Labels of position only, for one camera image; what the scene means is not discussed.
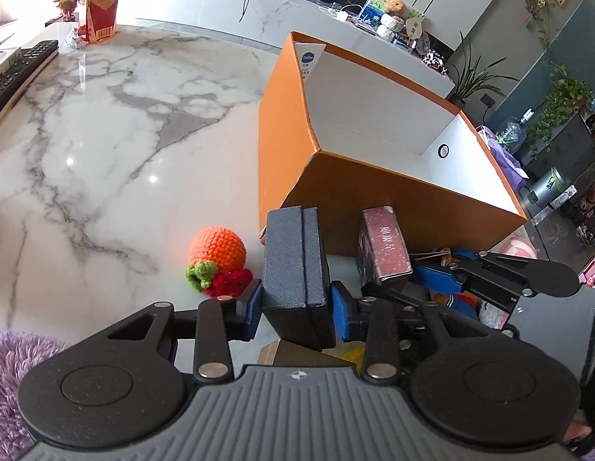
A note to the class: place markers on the blue water bottle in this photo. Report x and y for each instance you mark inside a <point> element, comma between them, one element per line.
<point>513,132</point>

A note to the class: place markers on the blue floral card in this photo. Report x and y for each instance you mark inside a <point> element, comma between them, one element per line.
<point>374,13</point>

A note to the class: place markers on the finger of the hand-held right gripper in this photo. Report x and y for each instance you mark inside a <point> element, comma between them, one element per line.
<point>463,253</point>
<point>437,277</point>

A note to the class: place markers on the leafy green pothos plant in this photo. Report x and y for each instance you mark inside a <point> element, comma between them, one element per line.
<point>564,101</point>

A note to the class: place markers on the brown cardboard box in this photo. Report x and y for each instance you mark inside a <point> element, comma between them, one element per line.
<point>283,355</point>

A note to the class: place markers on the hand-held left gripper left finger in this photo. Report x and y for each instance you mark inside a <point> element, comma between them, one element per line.
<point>253,309</point>

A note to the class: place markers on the white marble tv console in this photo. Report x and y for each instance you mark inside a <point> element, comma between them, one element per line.
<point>206,5</point>

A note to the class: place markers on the small red plant figurine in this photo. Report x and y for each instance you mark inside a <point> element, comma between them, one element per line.
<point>68,4</point>

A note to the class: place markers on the dark red patterned box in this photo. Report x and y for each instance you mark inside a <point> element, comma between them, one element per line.
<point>386,245</point>

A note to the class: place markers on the dark grey box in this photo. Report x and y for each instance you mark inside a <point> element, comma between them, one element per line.
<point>290,259</point>

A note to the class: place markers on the dark cabinet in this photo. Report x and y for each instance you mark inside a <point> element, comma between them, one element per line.
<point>574,151</point>

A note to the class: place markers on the cow figurine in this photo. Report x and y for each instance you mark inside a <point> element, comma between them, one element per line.
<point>434,61</point>

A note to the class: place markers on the orange cardboard storage box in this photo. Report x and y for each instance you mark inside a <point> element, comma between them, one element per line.
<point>364,101</point>

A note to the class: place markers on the pink heater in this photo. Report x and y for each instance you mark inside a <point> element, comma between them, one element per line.
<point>518,249</point>

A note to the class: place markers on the smartphone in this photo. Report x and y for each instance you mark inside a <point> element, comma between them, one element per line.
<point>594,273</point>

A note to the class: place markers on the white crochet pot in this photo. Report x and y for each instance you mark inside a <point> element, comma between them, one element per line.
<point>391,25</point>

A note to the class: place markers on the tall potted plant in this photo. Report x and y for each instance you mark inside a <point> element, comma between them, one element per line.
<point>473,77</point>

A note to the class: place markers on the yellow object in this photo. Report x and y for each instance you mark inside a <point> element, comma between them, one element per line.
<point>353,356</point>

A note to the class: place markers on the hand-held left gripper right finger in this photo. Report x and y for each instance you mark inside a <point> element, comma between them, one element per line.
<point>342,314</point>

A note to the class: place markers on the purple fluffy cushion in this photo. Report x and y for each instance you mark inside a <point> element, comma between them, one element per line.
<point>19,374</point>

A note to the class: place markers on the crochet orange with red flower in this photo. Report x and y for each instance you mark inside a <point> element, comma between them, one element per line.
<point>219,249</point>

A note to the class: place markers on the red and yellow carton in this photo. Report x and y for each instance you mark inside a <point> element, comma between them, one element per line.
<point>101,2</point>

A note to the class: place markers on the brown plush bear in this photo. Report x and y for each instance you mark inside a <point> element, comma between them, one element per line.
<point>394,5</point>

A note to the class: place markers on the hanging vine plant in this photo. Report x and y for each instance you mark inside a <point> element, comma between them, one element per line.
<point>537,7</point>

